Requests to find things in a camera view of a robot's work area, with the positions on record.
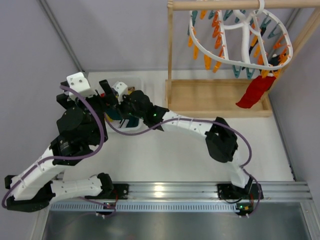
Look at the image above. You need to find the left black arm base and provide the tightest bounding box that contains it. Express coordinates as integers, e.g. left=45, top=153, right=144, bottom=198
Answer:
left=85, top=183, right=130, bottom=200

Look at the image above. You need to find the aluminium mounting rail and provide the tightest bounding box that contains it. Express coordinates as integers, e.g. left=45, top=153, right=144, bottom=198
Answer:
left=49, top=181, right=313, bottom=215

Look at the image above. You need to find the dark navy sock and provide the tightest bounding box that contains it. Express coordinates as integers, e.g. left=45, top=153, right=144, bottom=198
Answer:
left=268, top=54, right=282, bottom=66

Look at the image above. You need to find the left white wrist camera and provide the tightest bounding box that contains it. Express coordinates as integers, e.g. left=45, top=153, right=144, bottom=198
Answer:
left=66, top=72, right=95, bottom=97

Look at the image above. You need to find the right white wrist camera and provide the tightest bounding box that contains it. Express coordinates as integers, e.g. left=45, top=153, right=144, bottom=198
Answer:
left=112, top=81, right=128, bottom=103

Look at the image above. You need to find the red christmas sock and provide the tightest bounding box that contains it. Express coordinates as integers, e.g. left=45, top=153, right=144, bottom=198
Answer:
left=236, top=75, right=276, bottom=109

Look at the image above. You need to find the teal sock in basket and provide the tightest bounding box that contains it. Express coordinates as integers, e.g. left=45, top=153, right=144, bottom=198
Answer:
left=119, top=116, right=139, bottom=129

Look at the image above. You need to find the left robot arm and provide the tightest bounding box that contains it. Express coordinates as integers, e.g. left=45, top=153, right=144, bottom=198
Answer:
left=1, top=81, right=114, bottom=213

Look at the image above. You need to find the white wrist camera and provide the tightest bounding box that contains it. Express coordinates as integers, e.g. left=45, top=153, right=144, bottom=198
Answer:
left=66, top=72, right=95, bottom=97
left=112, top=81, right=128, bottom=103

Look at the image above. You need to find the wooden drying rack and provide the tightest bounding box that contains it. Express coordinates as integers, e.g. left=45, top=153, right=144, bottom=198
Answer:
left=165, top=0, right=320, bottom=118

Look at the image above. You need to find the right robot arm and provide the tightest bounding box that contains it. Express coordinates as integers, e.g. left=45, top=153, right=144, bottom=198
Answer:
left=117, top=90, right=263, bottom=200

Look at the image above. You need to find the white round clip hanger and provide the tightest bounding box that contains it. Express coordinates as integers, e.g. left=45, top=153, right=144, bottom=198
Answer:
left=188, top=0, right=294, bottom=72

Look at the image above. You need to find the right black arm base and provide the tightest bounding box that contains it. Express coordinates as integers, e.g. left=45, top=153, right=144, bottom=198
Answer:
left=217, top=183, right=249, bottom=204

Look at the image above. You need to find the white plastic basket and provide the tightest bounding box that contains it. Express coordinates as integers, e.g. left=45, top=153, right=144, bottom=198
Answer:
left=105, top=75, right=145, bottom=132

